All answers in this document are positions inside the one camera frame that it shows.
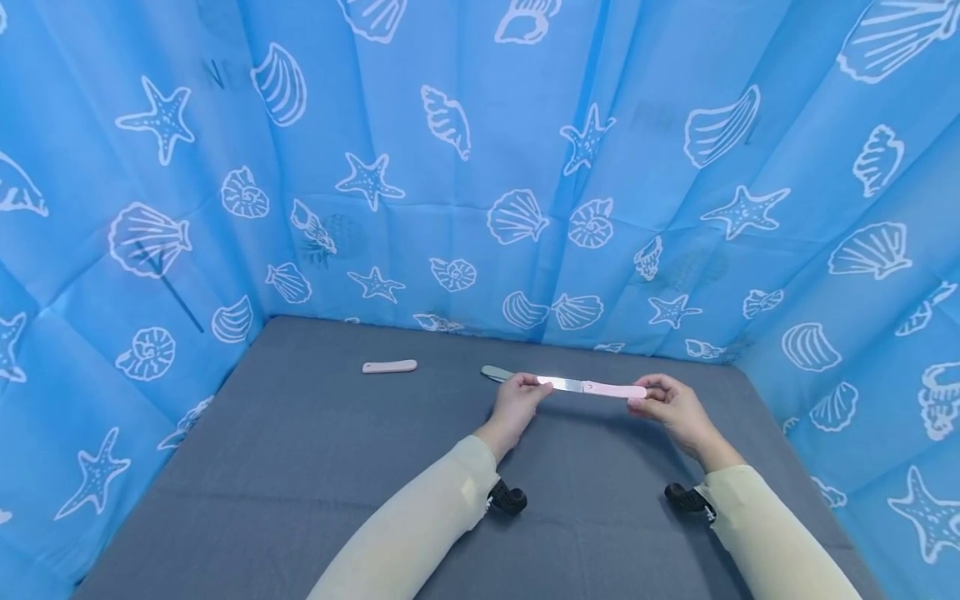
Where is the person's left hand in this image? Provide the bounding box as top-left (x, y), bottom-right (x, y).
top-left (473, 372), bottom-right (555, 462)

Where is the person's right hand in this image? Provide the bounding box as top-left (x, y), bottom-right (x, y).
top-left (627, 373), bottom-right (746, 473)

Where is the pink handled knife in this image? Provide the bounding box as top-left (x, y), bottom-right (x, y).
top-left (480, 365), bottom-right (648, 401)

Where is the person's left forearm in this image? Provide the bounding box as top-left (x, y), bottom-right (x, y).
top-left (307, 434), bottom-right (502, 600)

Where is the person's right forearm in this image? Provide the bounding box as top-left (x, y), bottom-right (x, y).
top-left (702, 464), bottom-right (863, 600)

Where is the black wrist band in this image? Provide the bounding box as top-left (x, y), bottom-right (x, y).
top-left (486, 478), bottom-right (528, 517)
top-left (664, 482), bottom-right (718, 523)

